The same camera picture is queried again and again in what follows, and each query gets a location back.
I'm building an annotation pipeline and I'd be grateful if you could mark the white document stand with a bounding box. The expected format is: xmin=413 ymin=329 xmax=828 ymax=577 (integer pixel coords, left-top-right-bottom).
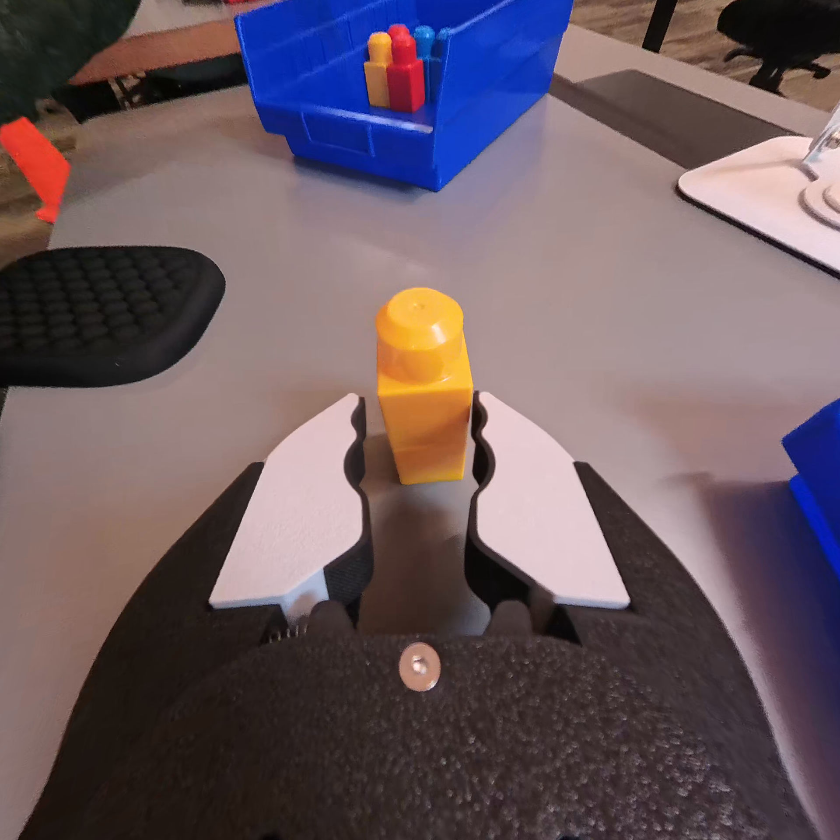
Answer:
xmin=677 ymin=98 xmax=840 ymax=275

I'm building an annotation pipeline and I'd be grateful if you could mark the blue plastic bin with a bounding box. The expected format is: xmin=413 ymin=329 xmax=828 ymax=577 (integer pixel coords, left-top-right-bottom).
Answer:
xmin=781 ymin=400 xmax=840 ymax=578
xmin=235 ymin=0 xmax=575 ymax=193

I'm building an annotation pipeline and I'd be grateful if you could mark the black office chair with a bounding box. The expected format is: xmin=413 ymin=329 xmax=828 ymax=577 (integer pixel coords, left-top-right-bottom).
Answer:
xmin=717 ymin=0 xmax=834 ymax=96

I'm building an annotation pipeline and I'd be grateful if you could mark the orange traffic cone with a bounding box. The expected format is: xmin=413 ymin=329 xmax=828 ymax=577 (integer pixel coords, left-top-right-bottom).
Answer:
xmin=0 ymin=117 xmax=72 ymax=224

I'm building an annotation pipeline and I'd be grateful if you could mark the person's left forearm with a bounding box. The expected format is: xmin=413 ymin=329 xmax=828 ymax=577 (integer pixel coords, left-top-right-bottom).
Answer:
xmin=0 ymin=0 xmax=142 ymax=126

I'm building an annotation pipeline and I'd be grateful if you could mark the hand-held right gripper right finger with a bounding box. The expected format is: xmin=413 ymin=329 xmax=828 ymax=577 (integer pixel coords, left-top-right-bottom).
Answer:
xmin=465 ymin=392 xmax=632 ymax=632

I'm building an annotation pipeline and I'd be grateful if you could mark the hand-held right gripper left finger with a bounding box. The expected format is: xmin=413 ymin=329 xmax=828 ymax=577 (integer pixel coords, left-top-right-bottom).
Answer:
xmin=209 ymin=392 xmax=375 ymax=637

